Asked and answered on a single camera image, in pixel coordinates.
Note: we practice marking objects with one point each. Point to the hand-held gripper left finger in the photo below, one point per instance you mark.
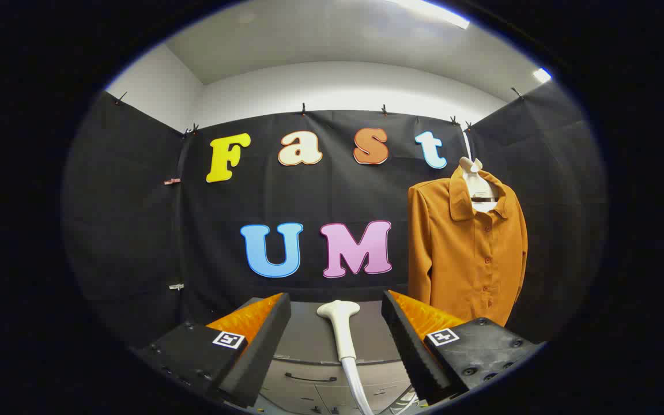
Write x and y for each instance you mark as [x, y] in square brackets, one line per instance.
[263, 351]

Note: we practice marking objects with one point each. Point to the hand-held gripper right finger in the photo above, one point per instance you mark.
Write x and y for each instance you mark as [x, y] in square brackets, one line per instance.
[410, 351]

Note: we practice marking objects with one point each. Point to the white garment steamer head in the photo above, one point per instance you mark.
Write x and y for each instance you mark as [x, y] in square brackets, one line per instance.
[340, 328]

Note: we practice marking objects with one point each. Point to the orange button-up shirt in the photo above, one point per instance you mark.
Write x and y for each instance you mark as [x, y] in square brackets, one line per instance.
[464, 265]

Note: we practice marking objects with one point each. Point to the white garment hanger form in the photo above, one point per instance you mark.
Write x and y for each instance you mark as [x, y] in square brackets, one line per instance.
[480, 187]

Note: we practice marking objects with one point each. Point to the grey cabinet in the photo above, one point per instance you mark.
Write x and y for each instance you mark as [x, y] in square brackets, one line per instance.
[309, 340]

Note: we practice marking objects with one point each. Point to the white clip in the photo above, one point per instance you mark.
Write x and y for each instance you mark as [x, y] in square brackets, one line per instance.
[176, 286]

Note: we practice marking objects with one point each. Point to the black backdrop cloth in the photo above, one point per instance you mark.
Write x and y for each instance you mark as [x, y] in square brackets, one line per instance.
[320, 196]

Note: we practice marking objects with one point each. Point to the small ceiling light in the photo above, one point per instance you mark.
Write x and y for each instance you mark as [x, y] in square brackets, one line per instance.
[542, 75]

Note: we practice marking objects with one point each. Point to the long ceiling strip light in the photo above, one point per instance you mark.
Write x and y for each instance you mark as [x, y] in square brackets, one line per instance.
[433, 12]

